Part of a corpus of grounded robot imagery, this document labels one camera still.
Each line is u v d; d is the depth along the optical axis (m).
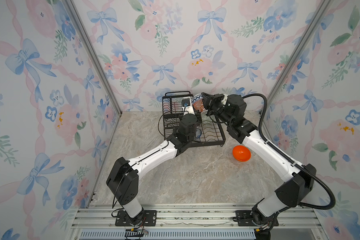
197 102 0.67
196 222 0.74
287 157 0.45
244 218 0.73
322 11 0.70
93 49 0.84
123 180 0.43
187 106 0.61
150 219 0.75
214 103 0.62
